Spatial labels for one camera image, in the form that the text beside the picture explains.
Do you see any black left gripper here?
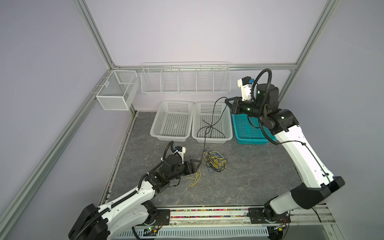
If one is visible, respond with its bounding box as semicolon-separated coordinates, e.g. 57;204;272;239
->
168;159;202;182

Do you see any black cable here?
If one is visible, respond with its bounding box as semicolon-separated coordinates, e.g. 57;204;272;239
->
196;96;229;152
203;149;228;173

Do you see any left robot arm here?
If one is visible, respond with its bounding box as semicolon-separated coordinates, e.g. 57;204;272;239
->
68;141;202;240

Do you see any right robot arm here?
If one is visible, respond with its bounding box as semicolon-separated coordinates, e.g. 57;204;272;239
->
225;69;346;223

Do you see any teal plastic basket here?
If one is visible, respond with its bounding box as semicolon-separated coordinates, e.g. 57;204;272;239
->
232;100;269;145

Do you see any white plastic basket middle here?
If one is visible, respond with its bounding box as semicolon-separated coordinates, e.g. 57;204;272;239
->
192;102;233;144

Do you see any white plastic basket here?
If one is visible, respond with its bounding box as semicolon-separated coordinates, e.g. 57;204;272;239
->
192;102;233;144
150;101;194;142

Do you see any white plastic basket left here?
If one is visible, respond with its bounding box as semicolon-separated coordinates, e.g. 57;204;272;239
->
150;101;194;142

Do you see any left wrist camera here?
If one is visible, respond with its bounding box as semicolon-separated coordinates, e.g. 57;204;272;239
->
173;146;186;159

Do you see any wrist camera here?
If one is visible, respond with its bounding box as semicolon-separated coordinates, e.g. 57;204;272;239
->
173;146;186;159
237;77;254;102

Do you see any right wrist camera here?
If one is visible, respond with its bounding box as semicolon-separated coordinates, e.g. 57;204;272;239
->
237;77;254;102

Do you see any white wire wall shelf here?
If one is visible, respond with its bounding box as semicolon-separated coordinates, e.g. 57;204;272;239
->
141;62;232;94

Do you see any white vented cable duct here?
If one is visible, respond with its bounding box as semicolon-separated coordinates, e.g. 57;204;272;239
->
113;226;270;240

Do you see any white mesh wall box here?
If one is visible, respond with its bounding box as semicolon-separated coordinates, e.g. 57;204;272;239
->
96;70;140;111

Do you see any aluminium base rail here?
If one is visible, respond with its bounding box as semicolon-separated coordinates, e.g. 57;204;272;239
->
89;204;337;230

